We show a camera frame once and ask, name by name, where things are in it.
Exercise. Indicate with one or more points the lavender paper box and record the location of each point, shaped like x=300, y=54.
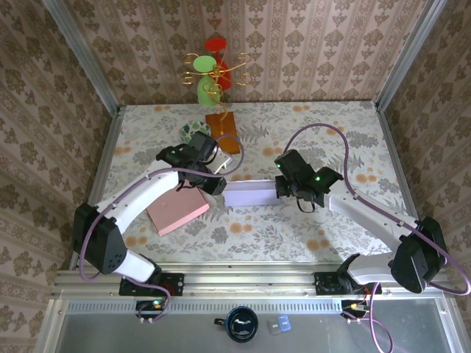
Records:
x=250, y=195

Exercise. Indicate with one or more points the pink paper box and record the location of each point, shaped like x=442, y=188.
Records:
x=176, y=213

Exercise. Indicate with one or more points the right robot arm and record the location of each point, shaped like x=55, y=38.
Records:
x=368, y=213

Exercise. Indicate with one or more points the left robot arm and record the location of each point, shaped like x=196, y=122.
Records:
x=147, y=191

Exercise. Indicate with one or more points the leaf pattern bowl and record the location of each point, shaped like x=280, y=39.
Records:
x=191, y=128

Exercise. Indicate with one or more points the green plastic goblet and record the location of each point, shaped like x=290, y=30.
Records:
x=208, y=92

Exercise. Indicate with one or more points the red plastic goblet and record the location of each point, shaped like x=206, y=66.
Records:
x=215, y=45

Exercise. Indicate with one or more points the small controller board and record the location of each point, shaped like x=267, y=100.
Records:
x=353, y=307
x=152, y=307

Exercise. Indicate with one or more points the blue memory card case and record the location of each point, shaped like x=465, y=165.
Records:
x=285, y=323

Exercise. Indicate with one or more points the clear memory card case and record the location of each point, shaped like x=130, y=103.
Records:
x=273, y=326

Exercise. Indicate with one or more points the dark blue mug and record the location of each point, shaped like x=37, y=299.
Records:
x=243, y=325

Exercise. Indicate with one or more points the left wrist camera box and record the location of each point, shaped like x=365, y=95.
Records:
x=222, y=163

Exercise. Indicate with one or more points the aluminium table edge rail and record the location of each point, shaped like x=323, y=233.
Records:
x=395, y=158
x=106, y=162

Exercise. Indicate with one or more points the aluminium mounting rail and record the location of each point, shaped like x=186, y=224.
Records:
x=250, y=279

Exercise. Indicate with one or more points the aluminium frame post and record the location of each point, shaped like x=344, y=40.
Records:
x=84, y=59
x=408, y=55

